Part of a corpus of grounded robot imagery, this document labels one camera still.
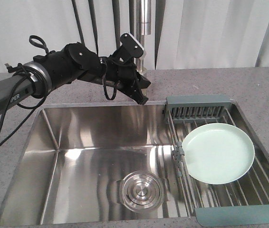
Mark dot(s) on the grey-blue wire dish rack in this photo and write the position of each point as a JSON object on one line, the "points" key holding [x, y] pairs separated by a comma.
{"points": [[242, 202]]}

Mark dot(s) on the round steel sink drain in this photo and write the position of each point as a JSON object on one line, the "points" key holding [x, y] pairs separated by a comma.
{"points": [[141, 191]]}

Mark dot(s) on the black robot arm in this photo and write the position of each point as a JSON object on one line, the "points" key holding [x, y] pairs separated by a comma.
{"points": [[46, 73]]}

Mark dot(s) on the white pleated curtain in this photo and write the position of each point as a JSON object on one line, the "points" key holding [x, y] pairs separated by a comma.
{"points": [[184, 33]]}

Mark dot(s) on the chrome kitchen faucet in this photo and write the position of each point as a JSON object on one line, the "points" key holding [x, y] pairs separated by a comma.
{"points": [[140, 26]]}

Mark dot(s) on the stainless steel sink basin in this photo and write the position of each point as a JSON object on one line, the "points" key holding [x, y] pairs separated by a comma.
{"points": [[69, 172]]}

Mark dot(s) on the light green round plate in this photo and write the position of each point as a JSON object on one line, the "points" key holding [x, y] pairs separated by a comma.
{"points": [[218, 153]]}

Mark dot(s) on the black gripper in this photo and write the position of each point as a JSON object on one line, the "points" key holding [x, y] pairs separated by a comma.
{"points": [[119, 68]]}

